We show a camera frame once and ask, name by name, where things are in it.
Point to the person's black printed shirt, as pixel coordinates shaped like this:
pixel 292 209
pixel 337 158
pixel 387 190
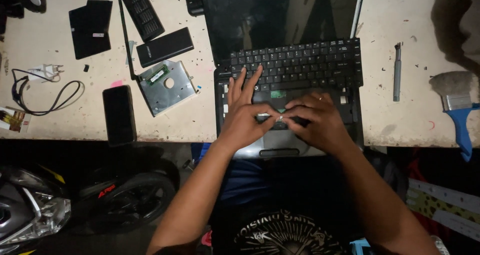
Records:
pixel 285 225

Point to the black motorcycle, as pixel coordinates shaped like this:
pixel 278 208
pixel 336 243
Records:
pixel 75 198

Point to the black laptop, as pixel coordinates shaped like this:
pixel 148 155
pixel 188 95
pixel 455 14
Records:
pixel 262 14

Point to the person's right fingers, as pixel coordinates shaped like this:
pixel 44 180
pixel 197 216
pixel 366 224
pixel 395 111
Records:
pixel 300 110

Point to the person's left hand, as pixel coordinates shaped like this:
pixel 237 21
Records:
pixel 240 123

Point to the silver metal drive caddy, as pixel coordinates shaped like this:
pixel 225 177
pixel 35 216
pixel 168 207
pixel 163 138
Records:
pixel 168 95

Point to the white charger plug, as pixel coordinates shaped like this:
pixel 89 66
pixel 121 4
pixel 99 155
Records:
pixel 45 73

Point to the thin black plastic strip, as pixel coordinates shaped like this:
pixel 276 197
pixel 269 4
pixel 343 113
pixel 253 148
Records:
pixel 125 37

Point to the grey metal screwdriver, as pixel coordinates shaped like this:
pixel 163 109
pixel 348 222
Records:
pixel 397 74

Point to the green memory module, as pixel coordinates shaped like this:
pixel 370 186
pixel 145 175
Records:
pixel 156 75

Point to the printed paper card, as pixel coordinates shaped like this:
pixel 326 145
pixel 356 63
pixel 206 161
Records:
pixel 13 120

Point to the blue plastic object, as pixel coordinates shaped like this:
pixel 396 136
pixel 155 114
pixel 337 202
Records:
pixel 360 247

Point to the black laptop keyboard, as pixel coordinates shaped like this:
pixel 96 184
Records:
pixel 307 63

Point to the white patterned strips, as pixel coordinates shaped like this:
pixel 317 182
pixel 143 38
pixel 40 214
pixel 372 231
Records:
pixel 446 206

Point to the tiny black plastic piece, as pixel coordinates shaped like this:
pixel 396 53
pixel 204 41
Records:
pixel 86 68

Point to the black flat cover panel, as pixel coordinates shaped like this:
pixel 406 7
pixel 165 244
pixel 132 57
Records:
pixel 90 28

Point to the black vented cover panel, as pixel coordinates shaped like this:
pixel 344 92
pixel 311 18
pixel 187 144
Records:
pixel 142 13

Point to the person's right hand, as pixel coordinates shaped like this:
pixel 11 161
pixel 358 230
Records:
pixel 322 127

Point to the black smartphone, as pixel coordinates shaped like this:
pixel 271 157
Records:
pixel 119 114

